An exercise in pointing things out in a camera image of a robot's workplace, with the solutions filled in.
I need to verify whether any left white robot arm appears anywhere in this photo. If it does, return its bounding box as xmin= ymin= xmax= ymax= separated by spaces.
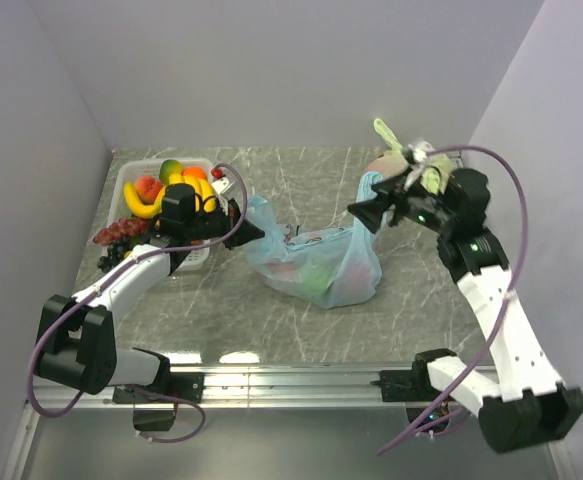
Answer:
xmin=28 ymin=183 xmax=265 ymax=402

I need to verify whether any yellow banana bunch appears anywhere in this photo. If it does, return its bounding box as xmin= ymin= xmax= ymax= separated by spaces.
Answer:
xmin=167 ymin=175 xmax=219 ymax=213

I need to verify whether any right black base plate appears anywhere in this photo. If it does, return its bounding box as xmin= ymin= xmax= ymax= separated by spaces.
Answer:
xmin=372 ymin=370 xmax=453 ymax=436

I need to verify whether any dark blue grape bunch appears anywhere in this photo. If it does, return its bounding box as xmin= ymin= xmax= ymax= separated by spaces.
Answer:
xmin=97 ymin=239 xmax=130 ymax=274

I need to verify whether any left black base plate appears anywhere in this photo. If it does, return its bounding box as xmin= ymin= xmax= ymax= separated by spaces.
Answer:
xmin=112 ymin=372 xmax=205 ymax=433

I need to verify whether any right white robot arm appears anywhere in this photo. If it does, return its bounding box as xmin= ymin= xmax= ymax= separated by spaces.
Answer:
xmin=348 ymin=168 xmax=583 ymax=453

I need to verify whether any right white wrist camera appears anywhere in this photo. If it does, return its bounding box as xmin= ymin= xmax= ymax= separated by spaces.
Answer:
xmin=401 ymin=140 xmax=433 ymax=190

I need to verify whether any blue printed plastic bag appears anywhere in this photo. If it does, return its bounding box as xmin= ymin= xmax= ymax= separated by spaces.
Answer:
xmin=243 ymin=196 xmax=382 ymax=309

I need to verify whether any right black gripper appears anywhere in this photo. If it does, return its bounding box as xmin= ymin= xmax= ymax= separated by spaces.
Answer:
xmin=345 ymin=165 xmax=453 ymax=232

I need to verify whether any orange red fake peach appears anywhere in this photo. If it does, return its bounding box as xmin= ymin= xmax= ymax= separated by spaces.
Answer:
xmin=134 ymin=175 xmax=163 ymax=205

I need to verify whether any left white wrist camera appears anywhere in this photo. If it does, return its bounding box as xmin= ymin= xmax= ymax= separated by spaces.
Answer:
xmin=211 ymin=167 xmax=235 ymax=209

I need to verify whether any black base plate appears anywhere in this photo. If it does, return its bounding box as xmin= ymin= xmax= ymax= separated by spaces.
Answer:
xmin=372 ymin=370 xmax=453 ymax=436
xmin=112 ymin=372 xmax=205 ymax=433

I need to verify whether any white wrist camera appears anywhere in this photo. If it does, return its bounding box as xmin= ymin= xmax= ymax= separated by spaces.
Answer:
xmin=211 ymin=167 xmax=235 ymax=209
xmin=401 ymin=140 xmax=433 ymax=190

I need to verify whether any single yellow banana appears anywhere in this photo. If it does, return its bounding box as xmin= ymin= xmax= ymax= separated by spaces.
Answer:
xmin=123 ymin=182 xmax=166 ymax=220

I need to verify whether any tied green plastic bag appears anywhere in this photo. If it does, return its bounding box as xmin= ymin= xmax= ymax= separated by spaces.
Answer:
xmin=363 ymin=118 xmax=462 ymax=194

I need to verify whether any light purple grape bunch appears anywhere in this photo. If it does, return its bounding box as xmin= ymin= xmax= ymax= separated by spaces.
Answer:
xmin=93 ymin=217 xmax=148 ymax=247

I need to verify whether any orange fake fruit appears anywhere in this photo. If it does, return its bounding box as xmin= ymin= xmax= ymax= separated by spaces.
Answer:
xmin=182 ymin=166 xmax=208 ymax=181

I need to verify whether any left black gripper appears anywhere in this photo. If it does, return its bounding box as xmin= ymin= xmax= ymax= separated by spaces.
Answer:
xmin=185 ymin=196 xmax=265 ymax=250

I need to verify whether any aluminium mounting rail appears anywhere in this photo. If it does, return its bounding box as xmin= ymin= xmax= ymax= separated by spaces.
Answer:
xmin=34 ymin=363 xmax=439 ymax=411

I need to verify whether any white plastic fruit basket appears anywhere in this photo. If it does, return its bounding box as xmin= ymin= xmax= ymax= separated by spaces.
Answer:
xmin=106 ymin=157 xmax=213 ymax=272

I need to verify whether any green yellow mango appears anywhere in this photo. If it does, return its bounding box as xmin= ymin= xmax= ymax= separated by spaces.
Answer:
xmin=159 ymin=159 xmax=183 ymax=184

